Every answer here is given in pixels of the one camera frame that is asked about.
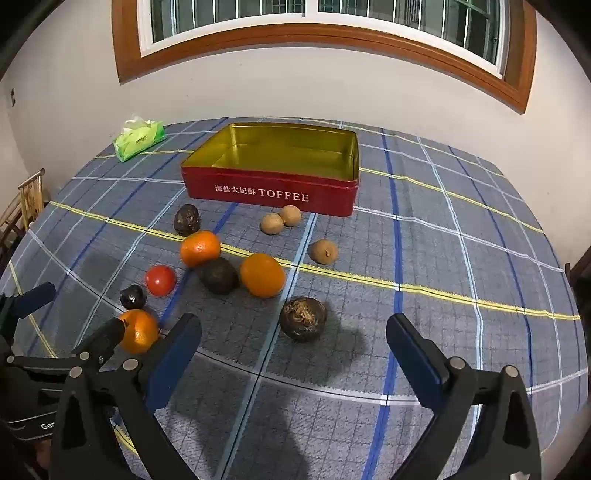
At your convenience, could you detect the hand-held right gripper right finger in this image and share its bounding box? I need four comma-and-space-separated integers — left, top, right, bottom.
386, 313, 542, 480

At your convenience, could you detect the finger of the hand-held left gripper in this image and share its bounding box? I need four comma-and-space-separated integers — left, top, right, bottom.
9, 318, 126, 384
0, 282, 57, 324

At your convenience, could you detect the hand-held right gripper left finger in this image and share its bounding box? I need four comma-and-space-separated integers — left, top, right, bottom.
48, 313, 204, 480

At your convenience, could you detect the small dark passion fruit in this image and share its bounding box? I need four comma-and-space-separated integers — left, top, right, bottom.
120, 284, 147, 310

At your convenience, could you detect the red tomato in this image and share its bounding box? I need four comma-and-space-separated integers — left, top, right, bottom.
145, 265, 177, 297

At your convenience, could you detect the dark smooth passion fruit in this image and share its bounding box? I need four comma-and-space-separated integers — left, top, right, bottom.
198, 257, 241, 295

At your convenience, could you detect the large dark wrinkled passion fruit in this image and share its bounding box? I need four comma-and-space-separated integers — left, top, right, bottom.
279, 296, 328, 343

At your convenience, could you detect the round brown fruit with stem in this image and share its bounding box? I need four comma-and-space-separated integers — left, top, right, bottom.
308, 239, 339, 265

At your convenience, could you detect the red tin box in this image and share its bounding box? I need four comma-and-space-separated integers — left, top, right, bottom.
180, 122, 360, 217

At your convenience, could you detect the wooden chair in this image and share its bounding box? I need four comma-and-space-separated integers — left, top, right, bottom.
0, 168, 47, 273

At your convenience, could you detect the grey plaid tablecloth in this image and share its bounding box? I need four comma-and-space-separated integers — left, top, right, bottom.
0, 117, 583, 480

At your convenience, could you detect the dark wooden furniture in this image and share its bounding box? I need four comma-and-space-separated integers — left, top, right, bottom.
564, 261, 585, 296

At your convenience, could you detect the green tissue pack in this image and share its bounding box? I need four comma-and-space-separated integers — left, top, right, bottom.
113, 114, 167, 163

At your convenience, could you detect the wooden framed window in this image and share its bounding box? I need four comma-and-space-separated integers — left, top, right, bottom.
111, 0, 539, 115

